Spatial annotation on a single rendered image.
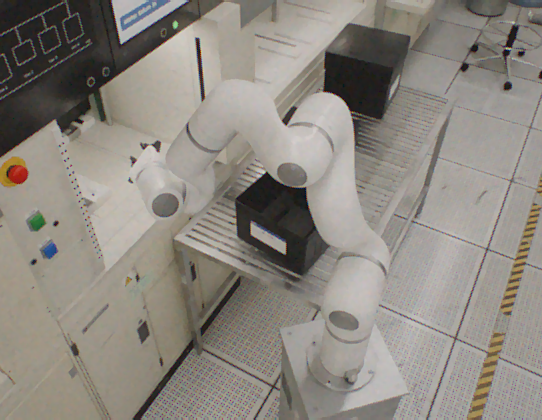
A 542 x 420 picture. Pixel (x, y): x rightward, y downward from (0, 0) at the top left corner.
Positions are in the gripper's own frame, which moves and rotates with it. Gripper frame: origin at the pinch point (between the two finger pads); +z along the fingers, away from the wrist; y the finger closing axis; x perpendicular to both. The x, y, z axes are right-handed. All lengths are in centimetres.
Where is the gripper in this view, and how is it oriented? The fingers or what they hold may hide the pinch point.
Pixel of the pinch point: (141, 154)
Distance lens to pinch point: 150.0
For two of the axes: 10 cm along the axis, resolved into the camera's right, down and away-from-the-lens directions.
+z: -3.8, -4.5, 8.1
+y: 6.1, -7.8, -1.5
